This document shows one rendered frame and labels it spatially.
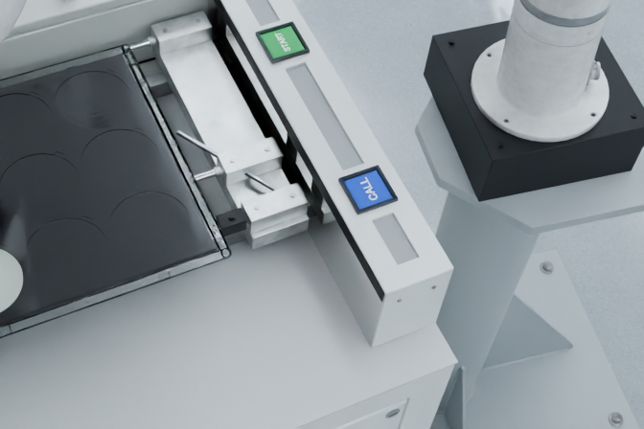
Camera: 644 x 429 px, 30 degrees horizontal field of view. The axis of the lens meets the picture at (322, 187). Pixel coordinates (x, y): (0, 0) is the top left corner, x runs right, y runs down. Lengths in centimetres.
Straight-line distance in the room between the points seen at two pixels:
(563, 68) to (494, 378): 102
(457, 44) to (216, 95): 35
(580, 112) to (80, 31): 69
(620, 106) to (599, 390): 94
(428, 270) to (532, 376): 107
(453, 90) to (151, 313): 52
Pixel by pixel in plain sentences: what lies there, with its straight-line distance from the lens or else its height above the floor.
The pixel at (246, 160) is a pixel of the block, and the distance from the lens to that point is 158.
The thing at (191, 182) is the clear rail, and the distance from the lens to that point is 156.
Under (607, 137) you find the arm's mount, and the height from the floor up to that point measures 92.
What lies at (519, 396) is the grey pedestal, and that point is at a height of 1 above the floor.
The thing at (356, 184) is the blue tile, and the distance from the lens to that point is 150.
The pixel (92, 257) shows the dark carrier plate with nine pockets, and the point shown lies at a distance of 151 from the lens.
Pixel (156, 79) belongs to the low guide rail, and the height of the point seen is 85.
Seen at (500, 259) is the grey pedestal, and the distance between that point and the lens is 192.
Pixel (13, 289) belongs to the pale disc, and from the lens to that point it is 150.
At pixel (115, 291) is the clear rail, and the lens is 148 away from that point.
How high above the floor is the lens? 218
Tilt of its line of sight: 55 degrees down
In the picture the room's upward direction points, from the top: 8 degrees clockwise
